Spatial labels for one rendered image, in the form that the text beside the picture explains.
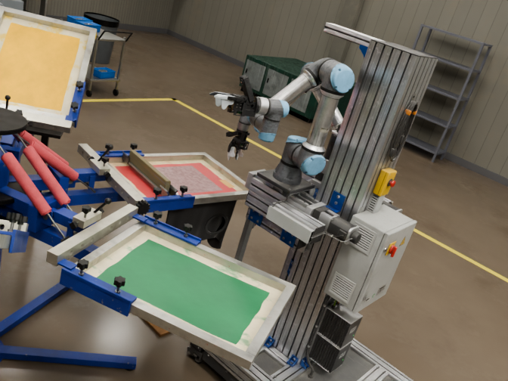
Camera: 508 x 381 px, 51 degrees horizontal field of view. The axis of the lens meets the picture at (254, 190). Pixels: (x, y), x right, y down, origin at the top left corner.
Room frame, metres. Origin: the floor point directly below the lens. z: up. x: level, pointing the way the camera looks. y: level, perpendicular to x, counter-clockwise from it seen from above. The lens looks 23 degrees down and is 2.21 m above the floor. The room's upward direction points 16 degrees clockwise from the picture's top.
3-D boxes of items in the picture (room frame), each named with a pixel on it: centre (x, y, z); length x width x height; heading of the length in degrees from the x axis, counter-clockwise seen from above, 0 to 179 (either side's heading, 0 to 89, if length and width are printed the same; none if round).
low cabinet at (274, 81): (9.94, -0.31, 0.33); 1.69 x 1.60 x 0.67; 55
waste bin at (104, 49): (8.89, 3.22, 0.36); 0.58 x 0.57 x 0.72; 55
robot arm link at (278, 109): (2.32, 0.01, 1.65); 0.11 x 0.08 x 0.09; 121
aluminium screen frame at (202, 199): (2.85, 0.45, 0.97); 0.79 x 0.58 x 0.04; 136
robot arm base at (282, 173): (2.57, -0.14, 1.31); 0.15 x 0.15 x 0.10
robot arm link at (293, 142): (2.57, -0.15, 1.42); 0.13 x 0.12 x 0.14; 31
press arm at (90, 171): (2.45, 0.84, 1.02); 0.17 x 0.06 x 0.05; 136
